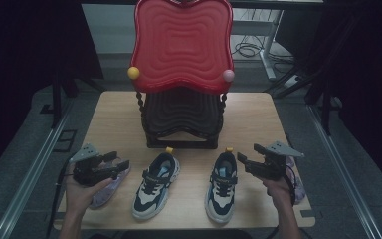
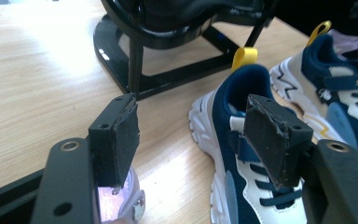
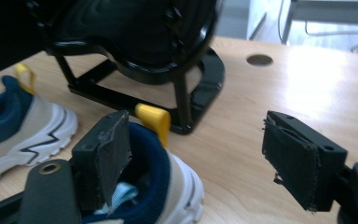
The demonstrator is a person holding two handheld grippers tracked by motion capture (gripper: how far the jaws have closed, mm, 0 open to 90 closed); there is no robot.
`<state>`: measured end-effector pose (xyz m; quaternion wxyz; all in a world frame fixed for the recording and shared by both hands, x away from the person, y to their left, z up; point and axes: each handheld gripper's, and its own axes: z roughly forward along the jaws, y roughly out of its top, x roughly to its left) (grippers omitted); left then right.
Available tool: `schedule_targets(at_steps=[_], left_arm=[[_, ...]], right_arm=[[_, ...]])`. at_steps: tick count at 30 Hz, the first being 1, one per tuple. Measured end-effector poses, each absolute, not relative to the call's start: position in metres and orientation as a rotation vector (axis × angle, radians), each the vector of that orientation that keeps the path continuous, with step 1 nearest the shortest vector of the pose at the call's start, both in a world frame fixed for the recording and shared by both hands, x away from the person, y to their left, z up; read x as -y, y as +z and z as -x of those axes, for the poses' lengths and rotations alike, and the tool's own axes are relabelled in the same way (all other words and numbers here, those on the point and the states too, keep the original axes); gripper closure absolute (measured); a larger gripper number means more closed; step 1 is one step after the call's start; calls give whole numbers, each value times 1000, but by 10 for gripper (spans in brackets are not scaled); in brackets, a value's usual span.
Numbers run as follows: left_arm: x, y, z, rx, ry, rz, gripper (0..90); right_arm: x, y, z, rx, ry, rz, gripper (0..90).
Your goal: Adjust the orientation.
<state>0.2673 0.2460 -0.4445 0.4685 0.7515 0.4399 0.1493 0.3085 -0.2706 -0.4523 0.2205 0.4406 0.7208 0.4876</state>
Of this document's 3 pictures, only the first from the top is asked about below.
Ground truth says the white desk frame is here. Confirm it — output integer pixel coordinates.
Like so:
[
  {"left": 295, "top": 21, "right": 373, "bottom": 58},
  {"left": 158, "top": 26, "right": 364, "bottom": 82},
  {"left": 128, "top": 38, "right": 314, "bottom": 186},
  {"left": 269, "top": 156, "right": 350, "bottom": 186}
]
[{"left": 230, "top": 9, "right": 286, "bottom": 82}]

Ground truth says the purple child's shoe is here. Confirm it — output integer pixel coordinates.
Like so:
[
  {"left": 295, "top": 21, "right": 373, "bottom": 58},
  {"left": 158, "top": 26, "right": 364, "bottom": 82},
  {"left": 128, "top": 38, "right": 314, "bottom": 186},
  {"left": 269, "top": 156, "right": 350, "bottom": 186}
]
[
  {"left": 89, "top": 158, "right": 131, "bottom": 210},
  {"left": 285, "top": 155, "right": 308, "bottom": 205}
]

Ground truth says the black metal stand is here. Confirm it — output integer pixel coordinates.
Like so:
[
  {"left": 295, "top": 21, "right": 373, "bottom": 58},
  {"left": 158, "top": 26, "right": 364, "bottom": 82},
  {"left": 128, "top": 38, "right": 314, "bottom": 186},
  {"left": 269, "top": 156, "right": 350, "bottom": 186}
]
[
  {"left": 39, "top": 64, "right": 106, "bottom": 129},
  {"left": 264, "top": 13, "right": 359, "bottom": 136}
]

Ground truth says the red and black shoe rack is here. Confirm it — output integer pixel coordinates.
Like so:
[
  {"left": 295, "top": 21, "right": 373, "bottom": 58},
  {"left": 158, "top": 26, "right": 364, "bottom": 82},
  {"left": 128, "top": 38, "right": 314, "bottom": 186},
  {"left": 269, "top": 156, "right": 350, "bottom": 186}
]
[{"left": 126, "top": 0, "right": 236, "bottom": 150}]

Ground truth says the navy and white sneaker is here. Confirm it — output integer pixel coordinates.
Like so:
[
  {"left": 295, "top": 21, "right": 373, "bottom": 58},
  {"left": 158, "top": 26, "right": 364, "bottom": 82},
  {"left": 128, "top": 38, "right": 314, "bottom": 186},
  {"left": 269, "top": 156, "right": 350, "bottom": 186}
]
[
  {"left": 131, "top": 146, "right": 182, "bottom": 221},
  {"left": 204, "top": 147, "right": 239, "bottom": 224}
]

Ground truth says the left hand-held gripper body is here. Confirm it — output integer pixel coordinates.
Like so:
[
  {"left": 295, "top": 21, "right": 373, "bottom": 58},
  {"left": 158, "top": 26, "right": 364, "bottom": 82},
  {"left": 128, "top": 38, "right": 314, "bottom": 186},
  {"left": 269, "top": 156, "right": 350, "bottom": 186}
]
[{"left": 68, "top": 142, "right": 114, "bottom": 188}]

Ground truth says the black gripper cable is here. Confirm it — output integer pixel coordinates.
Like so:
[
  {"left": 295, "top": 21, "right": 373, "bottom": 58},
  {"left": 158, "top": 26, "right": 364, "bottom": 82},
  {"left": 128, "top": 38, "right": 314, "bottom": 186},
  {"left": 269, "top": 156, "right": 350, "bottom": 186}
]
[
  {"left": 45, "top": 158, "right": 76, "bottom": 237},
  {"left": 266, "top": 164, "right": 298, "bottom": 239}
]

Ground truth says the bundle of floor cables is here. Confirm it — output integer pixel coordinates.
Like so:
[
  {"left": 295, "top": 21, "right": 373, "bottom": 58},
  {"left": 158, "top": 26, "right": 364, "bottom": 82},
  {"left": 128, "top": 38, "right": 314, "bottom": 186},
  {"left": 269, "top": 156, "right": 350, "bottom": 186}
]
[{"left": 231, "top": 32, "right": 296, "bottom": 66}]

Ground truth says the metal floor rail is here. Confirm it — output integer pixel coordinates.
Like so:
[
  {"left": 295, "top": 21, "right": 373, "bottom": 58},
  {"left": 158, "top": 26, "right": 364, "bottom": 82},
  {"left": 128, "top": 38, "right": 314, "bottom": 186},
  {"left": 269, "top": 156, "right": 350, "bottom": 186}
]
[
  {"left": 306, "top": 103, "right": 382, "bottom": 239},
  {"left": 0, "top": 99, "right": 76, "bottom": 239}
]

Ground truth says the black curtain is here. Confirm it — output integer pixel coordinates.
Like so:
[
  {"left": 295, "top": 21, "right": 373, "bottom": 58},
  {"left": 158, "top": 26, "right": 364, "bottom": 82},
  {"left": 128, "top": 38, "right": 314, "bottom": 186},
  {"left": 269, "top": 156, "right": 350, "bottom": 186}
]
[
  {"left": 0, "top": 0, "right": 105, "bottom": 183},
  {"left": 275, "top": 0, "right": 382, "bottom": 197}
]

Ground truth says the person's left hand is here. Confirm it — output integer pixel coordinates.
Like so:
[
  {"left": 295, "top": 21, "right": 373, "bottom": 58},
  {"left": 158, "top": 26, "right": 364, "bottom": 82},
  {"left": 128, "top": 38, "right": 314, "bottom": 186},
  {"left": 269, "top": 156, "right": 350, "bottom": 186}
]
[{"left": 65, "top": 161, "right": 114, "bottom": 215}]

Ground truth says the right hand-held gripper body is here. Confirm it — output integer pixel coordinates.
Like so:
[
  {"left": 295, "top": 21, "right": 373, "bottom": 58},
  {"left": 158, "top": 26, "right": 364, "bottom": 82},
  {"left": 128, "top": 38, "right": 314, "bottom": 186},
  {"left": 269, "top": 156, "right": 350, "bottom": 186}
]
[{"left": 250, "top": 140, "right": 305, "bottom": 182}]

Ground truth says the white power strip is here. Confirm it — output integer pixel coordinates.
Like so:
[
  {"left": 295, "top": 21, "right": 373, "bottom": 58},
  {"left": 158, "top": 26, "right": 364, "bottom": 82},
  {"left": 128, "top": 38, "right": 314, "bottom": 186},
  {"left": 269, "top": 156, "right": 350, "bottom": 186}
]
[{"left": 283, "top": 74, "right": 305, "bottom": 90}]

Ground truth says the person's right hand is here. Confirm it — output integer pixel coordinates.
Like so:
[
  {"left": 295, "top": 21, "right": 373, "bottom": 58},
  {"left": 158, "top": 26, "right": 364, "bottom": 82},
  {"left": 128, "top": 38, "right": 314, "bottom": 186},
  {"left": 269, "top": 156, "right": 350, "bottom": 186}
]
[{"left": 259, "top": 174, "right": 296, "bottom": 207}]

